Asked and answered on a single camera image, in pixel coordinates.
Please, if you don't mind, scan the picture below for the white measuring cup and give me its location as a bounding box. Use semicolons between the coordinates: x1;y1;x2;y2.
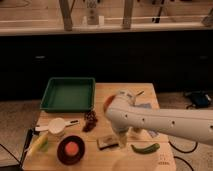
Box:
35;118;79;136

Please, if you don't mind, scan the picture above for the dark plate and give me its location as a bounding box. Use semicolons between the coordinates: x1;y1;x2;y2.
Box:
57;135;85;165

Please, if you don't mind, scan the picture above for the orange round fruit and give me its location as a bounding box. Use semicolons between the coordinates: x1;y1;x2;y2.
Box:
65;142;79;156

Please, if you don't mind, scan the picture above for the yellow corn cob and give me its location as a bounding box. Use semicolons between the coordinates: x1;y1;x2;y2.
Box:
27;133;48;156

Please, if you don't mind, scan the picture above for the metal cup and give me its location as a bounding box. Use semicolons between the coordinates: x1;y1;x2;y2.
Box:
132;128;142;138

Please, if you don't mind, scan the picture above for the orange bowl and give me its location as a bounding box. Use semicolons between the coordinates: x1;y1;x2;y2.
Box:
103;95;115;112

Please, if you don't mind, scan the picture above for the bunch of dark grapes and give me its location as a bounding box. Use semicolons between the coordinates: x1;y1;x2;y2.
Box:
82;111;98;132

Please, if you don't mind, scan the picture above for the green plastic tray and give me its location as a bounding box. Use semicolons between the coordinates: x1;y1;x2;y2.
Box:
40;77;96;113

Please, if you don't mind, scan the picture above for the blue striped cloth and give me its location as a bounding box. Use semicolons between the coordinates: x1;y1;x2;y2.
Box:
147;131;159;138

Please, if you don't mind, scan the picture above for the green chili pepper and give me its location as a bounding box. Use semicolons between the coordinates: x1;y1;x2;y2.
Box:
131;143;160;154

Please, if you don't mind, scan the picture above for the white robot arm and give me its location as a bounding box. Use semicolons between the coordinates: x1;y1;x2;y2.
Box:
104;91;213;146

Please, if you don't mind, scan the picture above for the black box on floor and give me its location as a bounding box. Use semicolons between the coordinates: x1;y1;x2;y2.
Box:
184;91;211;108

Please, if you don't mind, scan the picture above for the black cable on floor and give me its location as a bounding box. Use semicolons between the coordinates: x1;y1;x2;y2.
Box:
168;139;199;171

